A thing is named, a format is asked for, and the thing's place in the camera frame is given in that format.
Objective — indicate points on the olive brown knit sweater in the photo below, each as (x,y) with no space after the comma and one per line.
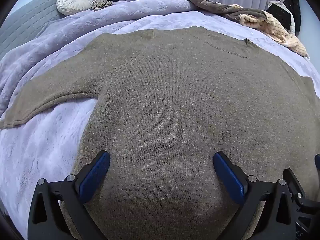
(170,100)

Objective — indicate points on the black speckled hanging garment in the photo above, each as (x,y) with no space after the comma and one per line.
(281,13)

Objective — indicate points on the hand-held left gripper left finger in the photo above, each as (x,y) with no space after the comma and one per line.
(96,172)

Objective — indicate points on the round white pleated pillow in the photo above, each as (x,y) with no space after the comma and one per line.
(73,1)

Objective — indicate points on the black hanging jacket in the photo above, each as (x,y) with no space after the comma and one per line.
(293,0)

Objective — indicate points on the grey fleece garment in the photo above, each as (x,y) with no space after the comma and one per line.
(232,10)

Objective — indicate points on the grey quilted headboard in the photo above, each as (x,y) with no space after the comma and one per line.
(27,17)

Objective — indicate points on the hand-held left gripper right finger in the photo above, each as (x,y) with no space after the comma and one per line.
(228,177)

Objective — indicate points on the small beige ruffled cloth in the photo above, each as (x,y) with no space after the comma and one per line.
(101,4)

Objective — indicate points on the lavender plush blanket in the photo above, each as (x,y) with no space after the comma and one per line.
(37,155)

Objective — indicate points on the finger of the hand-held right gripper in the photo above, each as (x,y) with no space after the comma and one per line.
(317,162)
(295,187)

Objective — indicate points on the cream striped fleece robe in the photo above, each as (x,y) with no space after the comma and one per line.
(277,31)

